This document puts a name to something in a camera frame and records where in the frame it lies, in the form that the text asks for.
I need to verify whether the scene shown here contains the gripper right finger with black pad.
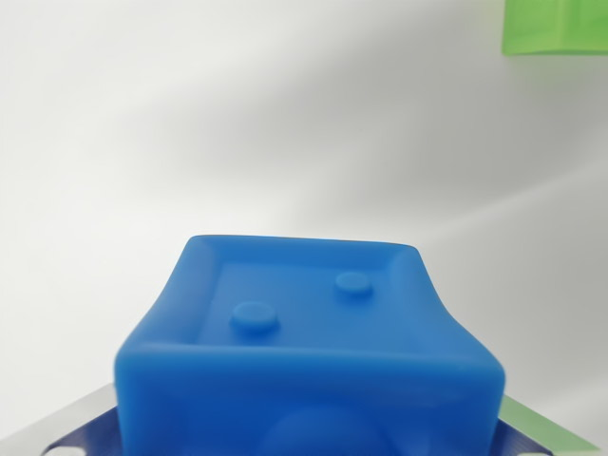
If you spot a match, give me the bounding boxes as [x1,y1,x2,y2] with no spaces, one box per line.
[491,393,601,456]

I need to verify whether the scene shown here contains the blue embossed cube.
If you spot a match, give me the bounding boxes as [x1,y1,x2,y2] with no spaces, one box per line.
[112,234,507,456]

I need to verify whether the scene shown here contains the green embossed cube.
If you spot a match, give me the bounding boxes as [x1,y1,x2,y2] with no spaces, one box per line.
[501,0,608,58]

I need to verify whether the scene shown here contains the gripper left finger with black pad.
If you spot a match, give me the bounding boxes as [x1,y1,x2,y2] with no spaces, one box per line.
[0,382,126,456]

